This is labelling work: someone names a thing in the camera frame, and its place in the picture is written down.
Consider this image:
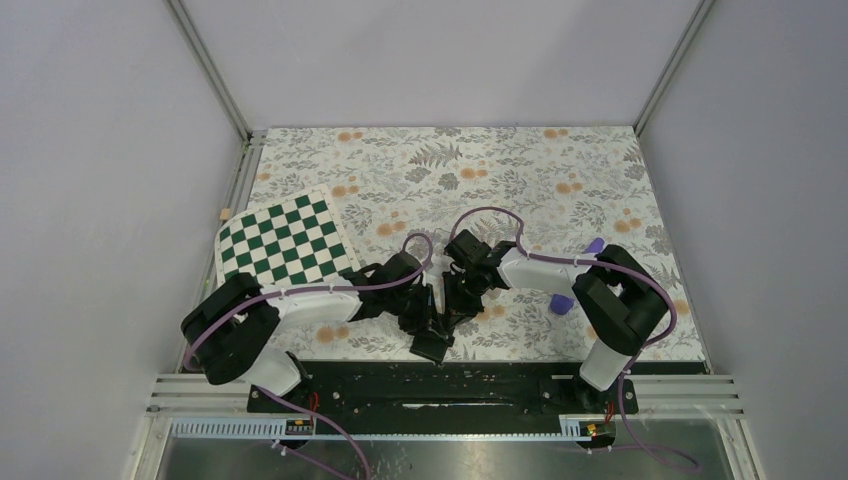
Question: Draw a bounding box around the purple cylindrical marker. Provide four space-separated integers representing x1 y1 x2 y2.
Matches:
549 238 605 315

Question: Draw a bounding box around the floral table mat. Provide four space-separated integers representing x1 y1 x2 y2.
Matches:
246 127 706 362

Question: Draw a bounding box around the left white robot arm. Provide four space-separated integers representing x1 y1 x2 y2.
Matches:
180 251 429 411

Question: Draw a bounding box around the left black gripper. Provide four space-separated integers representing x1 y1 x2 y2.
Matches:
386 281 446 340

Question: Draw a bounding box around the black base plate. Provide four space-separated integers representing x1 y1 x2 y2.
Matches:
178 357 708 439

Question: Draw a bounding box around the black leather card holder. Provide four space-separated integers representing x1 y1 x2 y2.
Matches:
409 330 455 365

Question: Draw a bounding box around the white slotted cable duct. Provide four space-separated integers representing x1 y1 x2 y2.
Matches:
169 415 594 442

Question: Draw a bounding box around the green white checkered board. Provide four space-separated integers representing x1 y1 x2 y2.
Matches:
214 185 361 287

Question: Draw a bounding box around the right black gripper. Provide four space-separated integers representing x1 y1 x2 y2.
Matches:
442 267 487 330

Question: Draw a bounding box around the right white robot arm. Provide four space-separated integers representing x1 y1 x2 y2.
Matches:
443 230 672 412

